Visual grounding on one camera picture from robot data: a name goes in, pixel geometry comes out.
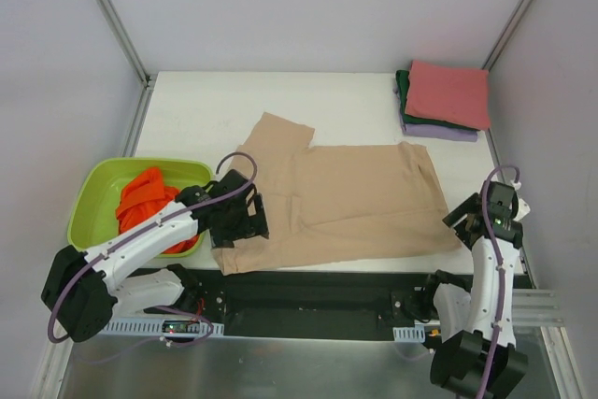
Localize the white cable duct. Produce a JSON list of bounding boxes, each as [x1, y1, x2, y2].
[[392, 325, 426, 344], [100, 318, 224, 339]]

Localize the aluminium frame post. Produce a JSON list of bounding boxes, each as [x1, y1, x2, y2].
[[481, 0, 535, 72], [71, 0, 156, 88]]

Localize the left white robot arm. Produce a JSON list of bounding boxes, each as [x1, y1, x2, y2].
[[41, 169, 269, 344]]

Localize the folded red t shirt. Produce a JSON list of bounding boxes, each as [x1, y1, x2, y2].
[[406, 60, 491, 131]]

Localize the left aluminium frame post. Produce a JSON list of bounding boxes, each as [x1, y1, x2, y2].
[[71, 0, 156, 88]]

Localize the right white cable duct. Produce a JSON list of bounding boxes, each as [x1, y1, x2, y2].
[[392, 325, 426, 344]]

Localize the beige t shirt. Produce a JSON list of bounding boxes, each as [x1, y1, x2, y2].
[[212, 113, 461, 275]]

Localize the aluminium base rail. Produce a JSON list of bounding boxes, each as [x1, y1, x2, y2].
[[512, 289, 565, 328]]

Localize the orange t shirt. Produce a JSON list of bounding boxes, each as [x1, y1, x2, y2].
[[115, 166, 180, 234]]

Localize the left white cable duct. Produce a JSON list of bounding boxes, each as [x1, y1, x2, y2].
[[100, 318, 224, 339]]

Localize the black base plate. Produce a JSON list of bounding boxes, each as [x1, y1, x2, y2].
[[144, 267, 534, 338]]

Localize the right aluminium frame post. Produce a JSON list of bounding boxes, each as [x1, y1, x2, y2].
[[481, 0, 535, 72]]

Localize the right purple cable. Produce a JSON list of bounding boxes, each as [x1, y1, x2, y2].
[[471, 164, 522, 399]]

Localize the purple cable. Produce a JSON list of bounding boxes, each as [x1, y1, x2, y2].
[[48, 151, 261, 349], [471, 164, 522, 399]]

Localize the folded dark green t shirt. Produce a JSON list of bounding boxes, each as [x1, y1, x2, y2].
[[395, 70, 476, 132]]

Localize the folded lavender t shirt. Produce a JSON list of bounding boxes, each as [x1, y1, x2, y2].
[[402, 123, 478, 142]]

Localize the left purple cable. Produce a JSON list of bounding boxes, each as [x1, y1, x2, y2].
[[48, 151, 261, 349]]

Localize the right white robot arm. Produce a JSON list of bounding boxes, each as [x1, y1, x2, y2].
[[420, 180, 528, 398]]

